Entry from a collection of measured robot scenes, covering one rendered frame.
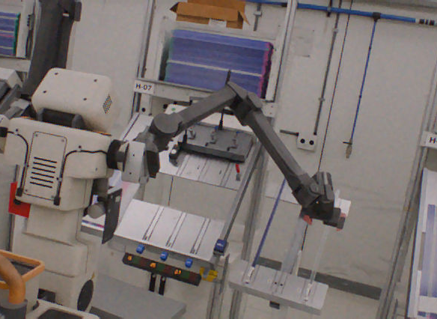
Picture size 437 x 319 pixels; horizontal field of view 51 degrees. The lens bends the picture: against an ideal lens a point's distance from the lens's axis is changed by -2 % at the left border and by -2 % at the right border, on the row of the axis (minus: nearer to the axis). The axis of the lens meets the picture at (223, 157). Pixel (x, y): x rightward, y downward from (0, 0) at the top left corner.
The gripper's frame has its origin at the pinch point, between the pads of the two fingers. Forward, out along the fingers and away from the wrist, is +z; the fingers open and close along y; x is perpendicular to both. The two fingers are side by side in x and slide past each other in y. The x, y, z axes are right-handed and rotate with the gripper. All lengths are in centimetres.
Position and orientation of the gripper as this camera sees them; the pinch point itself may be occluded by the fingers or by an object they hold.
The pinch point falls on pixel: (324, 225)
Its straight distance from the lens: 175.7
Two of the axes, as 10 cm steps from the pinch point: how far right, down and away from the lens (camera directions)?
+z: 1.3, 6.3, 7.7
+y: -9.2, -2.0, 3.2
